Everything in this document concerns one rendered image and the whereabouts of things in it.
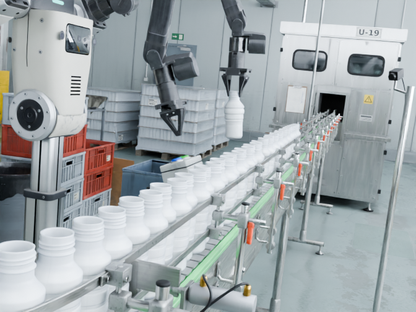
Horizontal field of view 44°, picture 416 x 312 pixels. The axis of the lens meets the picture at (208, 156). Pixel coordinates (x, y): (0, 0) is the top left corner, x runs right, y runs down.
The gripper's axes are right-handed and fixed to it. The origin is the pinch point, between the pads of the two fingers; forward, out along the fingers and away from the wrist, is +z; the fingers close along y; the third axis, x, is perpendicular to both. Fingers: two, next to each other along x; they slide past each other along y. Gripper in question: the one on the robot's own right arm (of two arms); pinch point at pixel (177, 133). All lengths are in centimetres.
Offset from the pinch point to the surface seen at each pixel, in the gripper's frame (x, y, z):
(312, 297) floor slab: 6, 189, 124
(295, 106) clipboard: 22, 472, -2
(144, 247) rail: -19, -76, 15
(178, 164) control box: -1.6, -10.0, 8.3
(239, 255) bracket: -22, -42, 27
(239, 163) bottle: -18.2, -9.3, 11.8
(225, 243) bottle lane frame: -17.1, -34.3, 26.2
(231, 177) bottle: -18.6, -21.7, 13.6
